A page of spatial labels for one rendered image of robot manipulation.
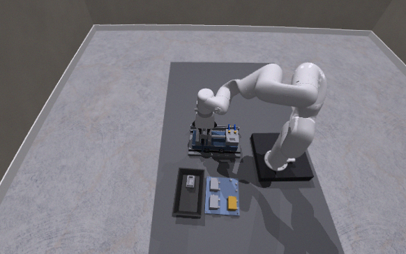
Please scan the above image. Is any yellow-orange block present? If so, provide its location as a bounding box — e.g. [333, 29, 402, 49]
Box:
[227, 196, 236, 211]

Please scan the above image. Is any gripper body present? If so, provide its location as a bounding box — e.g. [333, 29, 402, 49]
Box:
[195, 112, 215, 129]

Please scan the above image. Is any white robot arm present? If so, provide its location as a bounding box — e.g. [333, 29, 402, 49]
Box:
[195, 63, 327, 171]

